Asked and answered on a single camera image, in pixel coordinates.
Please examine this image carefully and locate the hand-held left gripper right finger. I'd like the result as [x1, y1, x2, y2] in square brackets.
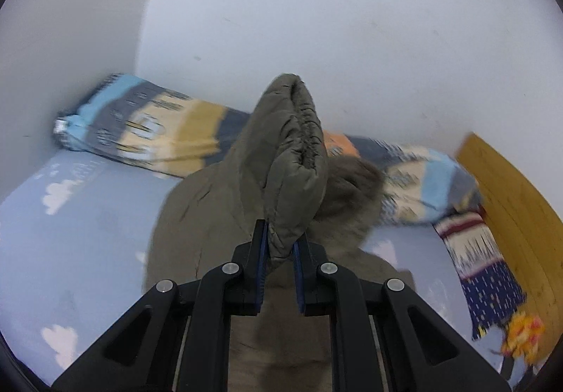
[292, 238, 512, 392]

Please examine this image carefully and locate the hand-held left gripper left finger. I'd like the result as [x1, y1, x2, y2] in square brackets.
[52, 219, 269, 392]

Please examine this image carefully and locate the olive padded jacket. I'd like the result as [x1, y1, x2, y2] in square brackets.
[141, 73, 418, 392]

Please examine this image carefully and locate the patterned cartoon quilt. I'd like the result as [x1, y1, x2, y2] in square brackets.
[53, 73, 482, 227]

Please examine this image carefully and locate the light blue cloud bed sheet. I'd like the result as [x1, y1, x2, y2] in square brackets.
[0, 150, 480, 388]

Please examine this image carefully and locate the navy star print pillow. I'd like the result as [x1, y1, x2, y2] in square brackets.
[433, 212, 527, 341]

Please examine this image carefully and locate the wooden headboard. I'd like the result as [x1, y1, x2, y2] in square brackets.
[456, 132, 563, 366]

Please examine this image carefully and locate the yellow orange plush toy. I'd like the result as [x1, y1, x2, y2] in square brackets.
[500, 313, 546, 364]

